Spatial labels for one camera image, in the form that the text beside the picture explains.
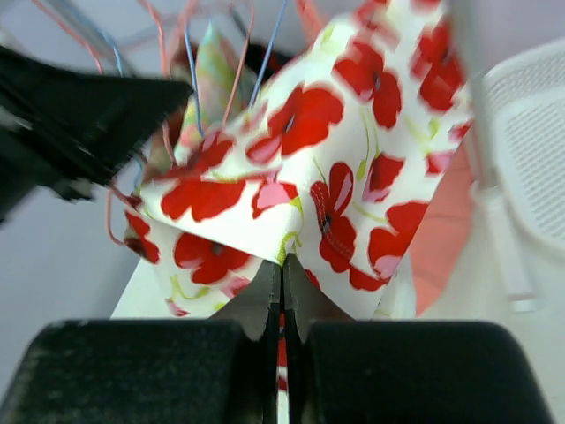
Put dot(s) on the white plastic basket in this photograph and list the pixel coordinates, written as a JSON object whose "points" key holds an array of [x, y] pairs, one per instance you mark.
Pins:
{"points": [[525, 97]]}

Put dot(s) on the white metal clothes rack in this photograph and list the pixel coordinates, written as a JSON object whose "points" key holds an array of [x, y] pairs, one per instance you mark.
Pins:
{"points": [[489, 197]]}

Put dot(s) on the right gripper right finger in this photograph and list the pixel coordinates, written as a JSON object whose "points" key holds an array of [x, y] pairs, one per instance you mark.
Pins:
{"points": [[304, 303]]}

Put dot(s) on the pastel floral skirt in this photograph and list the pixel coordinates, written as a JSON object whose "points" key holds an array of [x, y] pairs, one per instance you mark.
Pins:
{"points": [[218, 87]]}

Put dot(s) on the blue wire hanger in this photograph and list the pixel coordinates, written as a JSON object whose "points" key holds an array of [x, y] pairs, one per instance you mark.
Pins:
{"points": [[263, 61]]}

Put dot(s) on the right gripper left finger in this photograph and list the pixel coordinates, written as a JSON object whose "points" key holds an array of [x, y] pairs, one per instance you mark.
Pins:
{"points": [[252, 307]]}

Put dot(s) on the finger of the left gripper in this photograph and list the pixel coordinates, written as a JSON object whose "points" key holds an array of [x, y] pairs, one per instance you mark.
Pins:
{"points": [[69, 131]]}

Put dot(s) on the red poppy print skirt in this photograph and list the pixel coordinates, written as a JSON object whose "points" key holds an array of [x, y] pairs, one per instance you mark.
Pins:
{"points": [[337, 162]]}

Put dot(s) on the salmon pink skirt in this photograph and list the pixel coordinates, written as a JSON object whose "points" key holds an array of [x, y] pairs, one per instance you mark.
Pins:
{"points": [[443, 232]]}

